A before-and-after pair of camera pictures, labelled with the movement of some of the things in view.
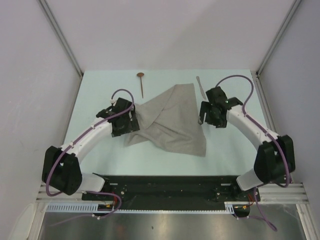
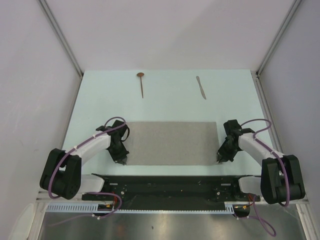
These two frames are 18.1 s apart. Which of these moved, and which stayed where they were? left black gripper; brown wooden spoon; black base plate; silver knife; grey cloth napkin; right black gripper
Moved: grey cloth napkin; left black gripper; right black gripper
Stayed: black base plate; silver knife; brown wooden spoon
